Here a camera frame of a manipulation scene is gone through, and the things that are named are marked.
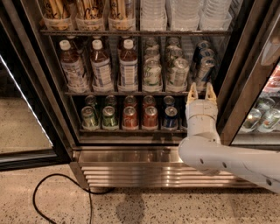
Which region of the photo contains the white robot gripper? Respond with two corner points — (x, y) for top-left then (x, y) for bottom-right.
(185, 82), (221, 144)

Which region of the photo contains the red bull can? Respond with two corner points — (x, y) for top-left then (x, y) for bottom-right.
(194, 57), (216, 92)
(194, 40), (211, 55)
(191, 48), (215, 71)

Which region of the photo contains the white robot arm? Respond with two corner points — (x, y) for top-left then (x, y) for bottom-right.
(178, 83), (280, 193)

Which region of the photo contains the front right blue can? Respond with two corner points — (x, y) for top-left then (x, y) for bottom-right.
(181, 113), (187, 130)

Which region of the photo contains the blue can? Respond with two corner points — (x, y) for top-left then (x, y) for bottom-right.
(181, 113), (187, 130)
(163, 106), (178, 129)

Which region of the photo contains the front white can right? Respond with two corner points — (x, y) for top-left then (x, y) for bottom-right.
(167, 58), (190, 91)

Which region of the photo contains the front left blue can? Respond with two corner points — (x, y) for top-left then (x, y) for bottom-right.
(163, 106), (178, 129)

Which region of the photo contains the front right red can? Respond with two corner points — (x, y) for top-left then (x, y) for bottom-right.
(143, 106), (158, 130)

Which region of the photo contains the front white green can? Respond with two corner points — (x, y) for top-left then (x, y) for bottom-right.
(143, 59), (162, 92)

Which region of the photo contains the front left red can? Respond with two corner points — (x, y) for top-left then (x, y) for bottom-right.
(122, 106), (138, 130)

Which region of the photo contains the front left green can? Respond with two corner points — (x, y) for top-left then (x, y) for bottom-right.
(81, 106), (98, 130)

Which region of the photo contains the steel fridge bottom grille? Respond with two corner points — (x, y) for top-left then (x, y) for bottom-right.
(70, 147), (255, 188)

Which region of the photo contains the open glass fridge door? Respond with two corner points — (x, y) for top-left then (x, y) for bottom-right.
(0, 0), (71, 172)

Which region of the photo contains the right brown tea bottle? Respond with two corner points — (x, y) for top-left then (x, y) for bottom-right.
(119, 39), (138, 91)

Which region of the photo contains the brown tea bottle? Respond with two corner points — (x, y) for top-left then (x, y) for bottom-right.
(59, 39), (89, 93)
(119, 39), (138, 91)
(90, 39), (114, 92)

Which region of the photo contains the middle brown tea bottle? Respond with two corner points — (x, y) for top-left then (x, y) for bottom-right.
(90, 39), (114, 92)

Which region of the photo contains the left brown tea bottle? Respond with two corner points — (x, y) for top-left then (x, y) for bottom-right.
(59, 39), (89, 93)

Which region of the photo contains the black power cable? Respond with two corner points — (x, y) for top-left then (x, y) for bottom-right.
(31, 173), (116, 224)

